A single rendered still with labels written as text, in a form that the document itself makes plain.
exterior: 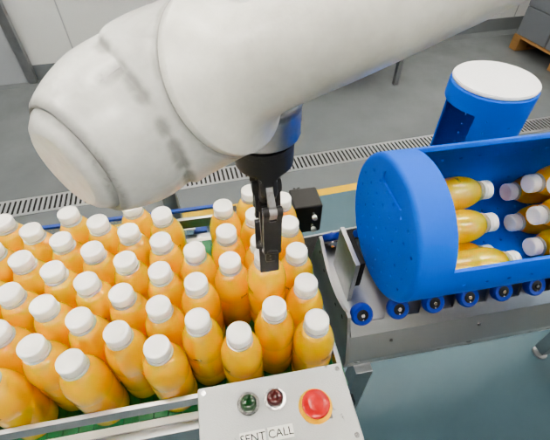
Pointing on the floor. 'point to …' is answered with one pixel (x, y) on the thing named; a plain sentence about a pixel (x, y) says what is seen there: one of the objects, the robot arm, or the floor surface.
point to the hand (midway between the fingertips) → (266, 245)
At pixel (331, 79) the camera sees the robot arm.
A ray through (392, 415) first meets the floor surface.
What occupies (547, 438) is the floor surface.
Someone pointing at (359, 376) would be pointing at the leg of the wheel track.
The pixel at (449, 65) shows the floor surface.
